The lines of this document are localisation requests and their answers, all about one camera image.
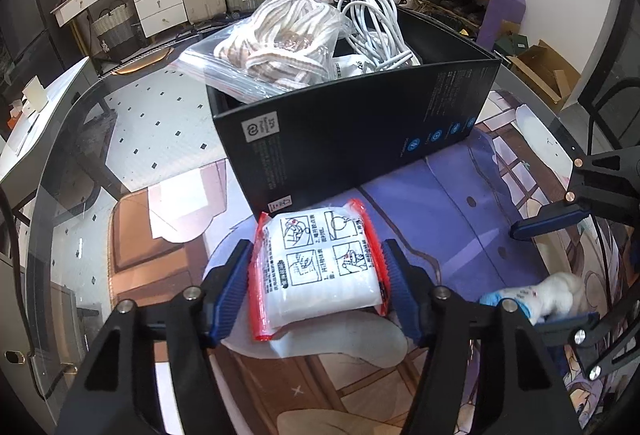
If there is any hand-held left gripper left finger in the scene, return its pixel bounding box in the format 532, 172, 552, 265
55, 239, 254, 435

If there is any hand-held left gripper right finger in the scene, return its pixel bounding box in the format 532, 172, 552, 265
382, 239, 584, 435

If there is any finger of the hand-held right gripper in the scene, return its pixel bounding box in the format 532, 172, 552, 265
537, 312, 640, 383
509, 150, 640, 241

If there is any white plush toy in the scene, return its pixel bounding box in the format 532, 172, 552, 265
479, 272, 601, 323

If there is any red-edged white packet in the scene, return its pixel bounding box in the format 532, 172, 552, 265
248, 198, 392, 342

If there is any black cardboard box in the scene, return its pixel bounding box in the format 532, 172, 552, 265
206, 7, 503, 223

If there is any bagged striped rope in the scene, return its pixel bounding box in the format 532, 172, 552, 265
177, 0, 353, 104

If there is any white cable coil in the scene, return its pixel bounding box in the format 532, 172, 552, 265
337, 0, 423, 74

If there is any printed desk mat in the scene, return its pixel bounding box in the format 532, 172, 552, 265
110, 90, 611, 435

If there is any open cardboard box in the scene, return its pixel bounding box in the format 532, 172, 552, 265
507, 40, 583, 110

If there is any black white patterned rug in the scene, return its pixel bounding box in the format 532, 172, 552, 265
90, 30, 236, 196

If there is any green box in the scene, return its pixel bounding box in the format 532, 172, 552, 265
492, 32, 531, 58

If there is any purple bag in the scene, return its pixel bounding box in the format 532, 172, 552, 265
477, 0, 528, 48

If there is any grey cabinet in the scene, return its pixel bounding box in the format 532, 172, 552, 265
0, 255, 86, 396

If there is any white printed packet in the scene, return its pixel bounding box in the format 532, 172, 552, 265
330, 55, 371, 80

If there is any white coffee table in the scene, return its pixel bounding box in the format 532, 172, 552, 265
0, 57, 101, 216

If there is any woven basket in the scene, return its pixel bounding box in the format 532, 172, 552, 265
90, 0, 141, 58

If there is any dark grey fridge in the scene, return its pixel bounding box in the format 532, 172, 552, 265
0, 0, 76, 80

